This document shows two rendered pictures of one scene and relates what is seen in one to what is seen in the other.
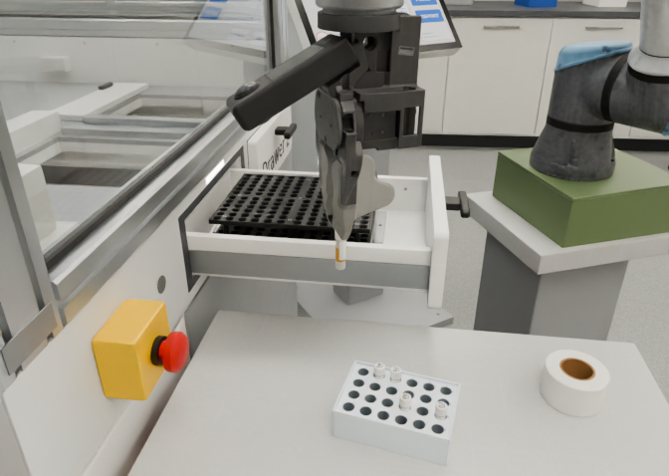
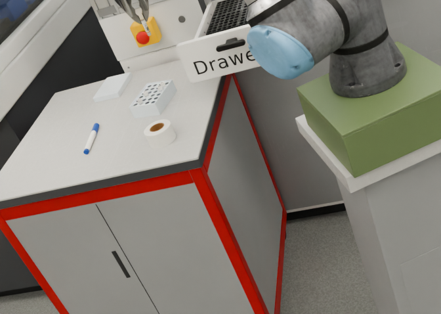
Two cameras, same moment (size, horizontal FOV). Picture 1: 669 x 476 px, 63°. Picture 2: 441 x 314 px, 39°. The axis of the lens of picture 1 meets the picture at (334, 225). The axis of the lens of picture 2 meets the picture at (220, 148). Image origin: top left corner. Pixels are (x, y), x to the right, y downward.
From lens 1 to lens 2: 1.84 m
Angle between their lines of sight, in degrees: 87
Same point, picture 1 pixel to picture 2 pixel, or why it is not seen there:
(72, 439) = (126, 45)
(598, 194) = (304, 96)
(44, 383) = (113, 25)
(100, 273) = (136, 3)
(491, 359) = (188, 117)
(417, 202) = not seen: hidden behind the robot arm
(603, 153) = (334, 71)
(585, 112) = not seen: hidden behind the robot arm
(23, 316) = (104, 5)
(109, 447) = (146, 58)
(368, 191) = (128, 8)
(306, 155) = not seen: outside the picture
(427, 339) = (204, 98)
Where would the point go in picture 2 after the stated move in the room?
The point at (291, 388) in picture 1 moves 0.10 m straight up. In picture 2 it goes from (176, 79) to (163, 49)
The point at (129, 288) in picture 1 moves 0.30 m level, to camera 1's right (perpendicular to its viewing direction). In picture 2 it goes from (156, 13) to (145, 54)
